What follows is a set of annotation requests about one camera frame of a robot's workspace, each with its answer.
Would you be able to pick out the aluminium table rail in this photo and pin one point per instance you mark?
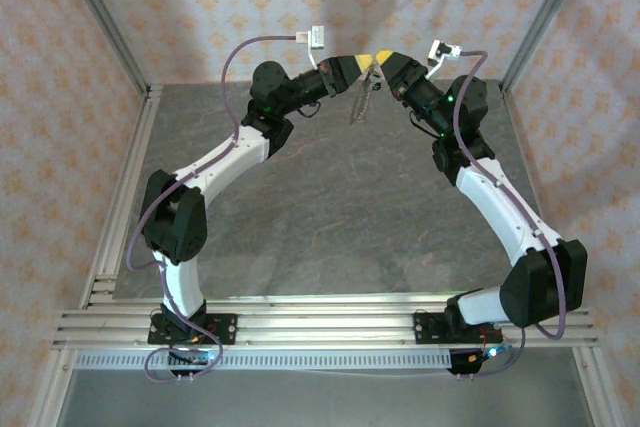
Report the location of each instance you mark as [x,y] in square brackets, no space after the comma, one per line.
[131,172]

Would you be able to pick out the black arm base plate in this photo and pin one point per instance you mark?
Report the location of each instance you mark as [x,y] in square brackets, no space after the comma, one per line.
[225,329]
[425,329]

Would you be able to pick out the long aluminium mounting rail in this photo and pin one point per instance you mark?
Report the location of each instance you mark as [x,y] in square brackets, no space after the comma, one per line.
[325,329]

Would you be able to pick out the aluminium frame leg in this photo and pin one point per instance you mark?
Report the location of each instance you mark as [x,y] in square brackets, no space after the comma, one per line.
[592,387]
[52,387]

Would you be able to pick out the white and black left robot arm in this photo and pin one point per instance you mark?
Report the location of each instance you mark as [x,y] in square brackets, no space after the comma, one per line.
[225,157]

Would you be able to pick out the black electronics mount with LED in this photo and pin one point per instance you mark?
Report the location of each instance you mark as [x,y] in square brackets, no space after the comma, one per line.
[470,359]
[195,358]

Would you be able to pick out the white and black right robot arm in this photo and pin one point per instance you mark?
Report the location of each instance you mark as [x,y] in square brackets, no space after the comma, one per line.
[495,202]

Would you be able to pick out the aluminium frame post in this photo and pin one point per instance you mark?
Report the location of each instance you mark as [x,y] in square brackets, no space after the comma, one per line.
[109,22]
[542,22]

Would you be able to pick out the grey metal panel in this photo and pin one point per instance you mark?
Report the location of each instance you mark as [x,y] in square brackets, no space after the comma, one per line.
[325,402]

